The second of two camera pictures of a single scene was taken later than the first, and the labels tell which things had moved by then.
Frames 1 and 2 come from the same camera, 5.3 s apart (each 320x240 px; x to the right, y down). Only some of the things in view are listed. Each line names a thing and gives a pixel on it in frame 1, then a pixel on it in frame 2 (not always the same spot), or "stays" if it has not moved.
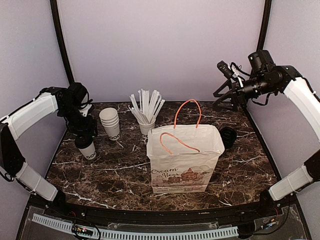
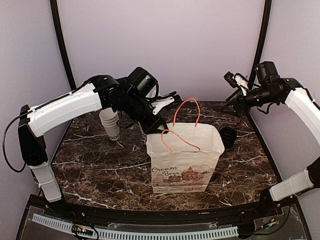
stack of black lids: (228, 135) stays
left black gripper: (87, 127) -> (153, 127)
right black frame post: (265, 25) stays
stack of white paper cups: (109, 117) stays
